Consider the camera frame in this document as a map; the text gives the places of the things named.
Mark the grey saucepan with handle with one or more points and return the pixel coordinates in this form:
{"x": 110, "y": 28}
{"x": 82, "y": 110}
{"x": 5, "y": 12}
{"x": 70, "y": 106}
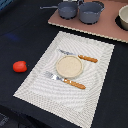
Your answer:
{"x": 66, "y": 10}

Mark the fork with wooden handle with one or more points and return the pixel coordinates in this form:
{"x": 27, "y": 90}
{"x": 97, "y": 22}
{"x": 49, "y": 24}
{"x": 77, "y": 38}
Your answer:
{"x": 67, "y": 81}

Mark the large grey pot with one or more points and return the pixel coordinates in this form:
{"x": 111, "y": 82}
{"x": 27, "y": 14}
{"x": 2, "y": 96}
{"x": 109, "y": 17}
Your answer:
{"x": 89, "y": 12}

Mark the pink stove board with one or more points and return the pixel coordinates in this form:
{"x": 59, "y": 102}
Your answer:
{"x": 105, "y": 27}

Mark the red toy sausage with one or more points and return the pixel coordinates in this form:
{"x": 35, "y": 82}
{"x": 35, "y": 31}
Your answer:
{"x": 19, "y": 66}

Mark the white woven placemat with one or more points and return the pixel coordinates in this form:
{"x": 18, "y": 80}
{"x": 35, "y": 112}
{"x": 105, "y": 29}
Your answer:
{"x": 61, "y": 99}

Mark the round beige plate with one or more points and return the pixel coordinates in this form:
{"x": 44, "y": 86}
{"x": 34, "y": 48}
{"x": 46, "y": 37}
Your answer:
{"x": 69, "y": 66}

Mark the knife with wooden handle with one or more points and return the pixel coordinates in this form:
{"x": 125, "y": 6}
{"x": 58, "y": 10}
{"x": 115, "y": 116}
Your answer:
{"x": 80, "y": 56}

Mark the beige bowl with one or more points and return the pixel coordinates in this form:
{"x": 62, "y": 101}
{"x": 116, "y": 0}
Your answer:
{"x": 123, "y": 14}

